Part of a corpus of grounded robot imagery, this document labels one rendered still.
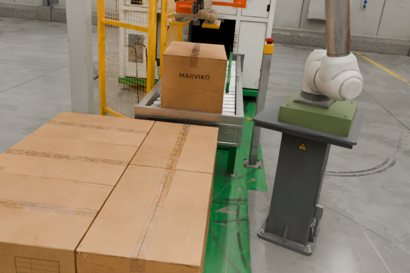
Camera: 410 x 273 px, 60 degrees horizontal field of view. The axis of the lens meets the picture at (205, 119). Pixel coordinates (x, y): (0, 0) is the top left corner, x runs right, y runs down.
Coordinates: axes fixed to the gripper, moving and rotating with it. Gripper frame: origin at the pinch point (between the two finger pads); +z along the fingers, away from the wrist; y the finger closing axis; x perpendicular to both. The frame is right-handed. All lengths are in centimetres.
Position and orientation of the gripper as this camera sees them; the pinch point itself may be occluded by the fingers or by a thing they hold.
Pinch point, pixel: (187, 5)
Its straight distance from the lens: 167.5
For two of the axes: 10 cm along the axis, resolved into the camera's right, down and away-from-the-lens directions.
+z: -0.8, 9.4, 3.4
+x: -0.8, 3.4, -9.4
